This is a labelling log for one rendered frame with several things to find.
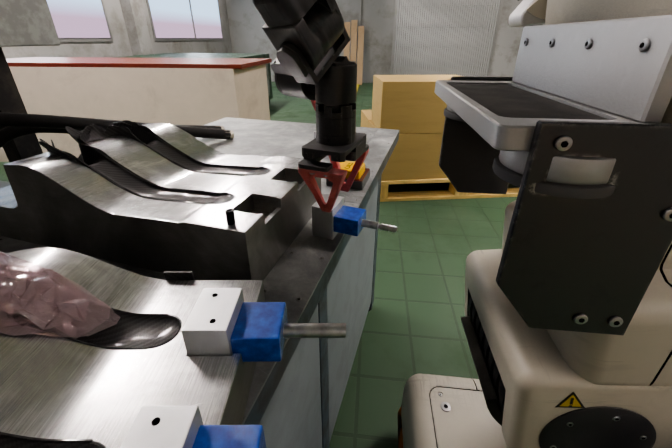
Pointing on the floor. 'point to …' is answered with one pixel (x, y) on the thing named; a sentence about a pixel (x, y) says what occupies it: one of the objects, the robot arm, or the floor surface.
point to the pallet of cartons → (413, 136)
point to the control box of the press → (21, 32)
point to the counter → (140, 90)
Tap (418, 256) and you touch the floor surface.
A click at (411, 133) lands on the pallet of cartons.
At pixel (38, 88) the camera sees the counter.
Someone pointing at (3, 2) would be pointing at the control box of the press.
